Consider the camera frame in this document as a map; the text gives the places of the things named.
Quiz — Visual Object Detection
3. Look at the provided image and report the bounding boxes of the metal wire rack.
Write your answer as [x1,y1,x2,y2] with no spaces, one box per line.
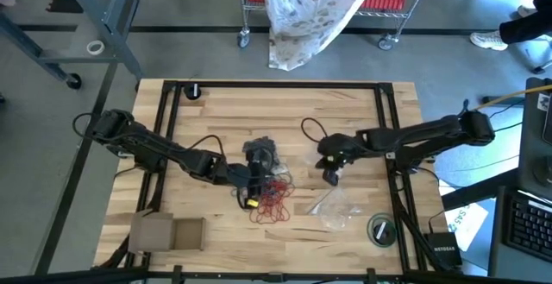
[235,0,437,52]

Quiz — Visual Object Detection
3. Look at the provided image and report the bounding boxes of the dark computer monitor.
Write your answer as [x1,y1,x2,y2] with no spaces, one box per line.
[518,78,552,201]

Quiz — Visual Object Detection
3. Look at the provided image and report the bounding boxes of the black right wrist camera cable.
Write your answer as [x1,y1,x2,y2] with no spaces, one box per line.
[300,117,329,143]

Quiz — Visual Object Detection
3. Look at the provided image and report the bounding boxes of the green tape roll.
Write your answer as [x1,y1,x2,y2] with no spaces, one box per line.
[366,212,398,249]

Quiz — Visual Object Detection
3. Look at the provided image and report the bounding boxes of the red thin rubber bands tangle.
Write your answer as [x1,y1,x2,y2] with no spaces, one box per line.
[248,179,297,225]

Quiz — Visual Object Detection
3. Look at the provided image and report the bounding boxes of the grey computer desk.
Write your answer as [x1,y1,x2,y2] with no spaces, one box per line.
[439,167,552,284]

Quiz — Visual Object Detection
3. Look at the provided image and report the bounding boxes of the black wide rubber band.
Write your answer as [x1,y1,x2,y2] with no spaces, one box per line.
[258,136,281,167]
[243,139,262,156]

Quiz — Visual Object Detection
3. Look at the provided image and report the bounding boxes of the person's shoe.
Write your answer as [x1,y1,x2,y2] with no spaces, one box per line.
[468,30,510,53]
[516,4,539,19]

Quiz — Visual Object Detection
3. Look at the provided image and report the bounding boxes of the white floral cloth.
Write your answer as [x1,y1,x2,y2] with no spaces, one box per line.
[258,0,381,72]

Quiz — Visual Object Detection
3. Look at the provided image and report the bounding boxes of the white tape roll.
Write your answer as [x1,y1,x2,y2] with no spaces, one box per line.
[85,39,106,57]

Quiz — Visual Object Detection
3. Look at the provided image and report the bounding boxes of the grey chair base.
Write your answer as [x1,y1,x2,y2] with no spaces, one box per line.
[515,37,552,76]

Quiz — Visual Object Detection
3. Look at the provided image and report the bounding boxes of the wooden workbench grey steel frame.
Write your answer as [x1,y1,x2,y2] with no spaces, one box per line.
[0,0,148,90]

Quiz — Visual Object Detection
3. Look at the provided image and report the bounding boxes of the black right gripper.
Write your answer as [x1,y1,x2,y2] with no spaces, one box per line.
[315,133,361,186]

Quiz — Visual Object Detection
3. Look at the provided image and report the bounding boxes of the yellow cable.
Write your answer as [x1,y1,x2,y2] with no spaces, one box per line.
[452,84,552,120]

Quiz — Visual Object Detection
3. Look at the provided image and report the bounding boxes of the black round puck white label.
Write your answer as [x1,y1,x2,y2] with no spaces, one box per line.
[371,217,394,245]
[183,83,203,101]

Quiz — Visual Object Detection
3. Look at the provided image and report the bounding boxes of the open cardboard box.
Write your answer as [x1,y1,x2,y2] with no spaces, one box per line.
[128,209,207,254]

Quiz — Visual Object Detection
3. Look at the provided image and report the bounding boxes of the black network switch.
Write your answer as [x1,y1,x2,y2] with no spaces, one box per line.
[423,230,463,268]

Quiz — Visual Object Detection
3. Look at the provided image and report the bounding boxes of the person's leg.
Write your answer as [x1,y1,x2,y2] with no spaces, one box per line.
[499,0,552,46]

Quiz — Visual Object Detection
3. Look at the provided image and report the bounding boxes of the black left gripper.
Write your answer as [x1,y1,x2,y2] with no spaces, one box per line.
[210,162,261,211]

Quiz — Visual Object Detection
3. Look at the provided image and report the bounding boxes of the white printed paper sheet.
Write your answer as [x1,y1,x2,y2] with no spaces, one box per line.
[443,200,492,254]

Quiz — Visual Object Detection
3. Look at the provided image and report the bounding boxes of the black keyboard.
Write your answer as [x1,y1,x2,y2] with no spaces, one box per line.
[505,192,552,264]

